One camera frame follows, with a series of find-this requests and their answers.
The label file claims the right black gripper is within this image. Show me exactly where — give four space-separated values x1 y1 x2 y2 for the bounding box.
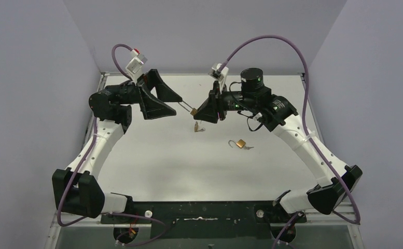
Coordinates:
194 81 256 122

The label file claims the brass padlock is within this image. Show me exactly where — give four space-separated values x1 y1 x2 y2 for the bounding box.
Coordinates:
228 140 254 150
178 101 198 116
194 121 205 132

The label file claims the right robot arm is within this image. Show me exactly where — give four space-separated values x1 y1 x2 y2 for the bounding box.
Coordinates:
194 67 363 222

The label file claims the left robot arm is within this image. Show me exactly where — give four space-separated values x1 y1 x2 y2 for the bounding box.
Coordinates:
52 69 183 222

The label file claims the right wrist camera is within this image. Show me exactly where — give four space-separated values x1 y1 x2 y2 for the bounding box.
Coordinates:
209 63 229 93

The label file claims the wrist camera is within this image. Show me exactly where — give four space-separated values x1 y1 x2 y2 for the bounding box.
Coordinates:
209 63 229 93
125 49 147 83

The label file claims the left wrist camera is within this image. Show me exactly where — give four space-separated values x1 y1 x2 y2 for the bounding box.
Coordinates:
125 49 147 83

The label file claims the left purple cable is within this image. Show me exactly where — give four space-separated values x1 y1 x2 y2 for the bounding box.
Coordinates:
56 43 169 249

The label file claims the purple cable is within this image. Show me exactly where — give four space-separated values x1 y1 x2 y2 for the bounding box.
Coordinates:
56 43 169 249
218 34 362 249

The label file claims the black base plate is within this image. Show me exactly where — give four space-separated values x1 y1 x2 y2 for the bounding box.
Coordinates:
101 201 293 239

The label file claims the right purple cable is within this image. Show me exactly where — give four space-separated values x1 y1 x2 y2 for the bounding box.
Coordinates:
218 34 362 249

